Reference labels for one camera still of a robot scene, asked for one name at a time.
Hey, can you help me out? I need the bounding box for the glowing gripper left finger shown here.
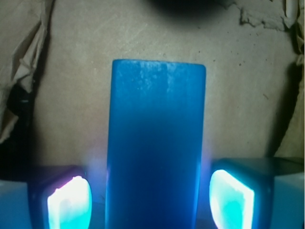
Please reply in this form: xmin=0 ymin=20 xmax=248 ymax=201
xmin=0 ymin=165 xmax=92 ymax=229

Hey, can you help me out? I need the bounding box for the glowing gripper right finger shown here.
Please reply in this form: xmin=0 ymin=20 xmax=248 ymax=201
xmin=209 ymin=157 xmax=305 ymax=229

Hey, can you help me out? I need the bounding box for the blue rectangular block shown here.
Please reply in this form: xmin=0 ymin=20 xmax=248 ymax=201
xmin=105 ymin=59 xmax=206 ymax=229

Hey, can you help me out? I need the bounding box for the brown paper bag tray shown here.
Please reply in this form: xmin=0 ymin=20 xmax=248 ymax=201
xmin=0 ymin=0 xmax=304 ymax=166

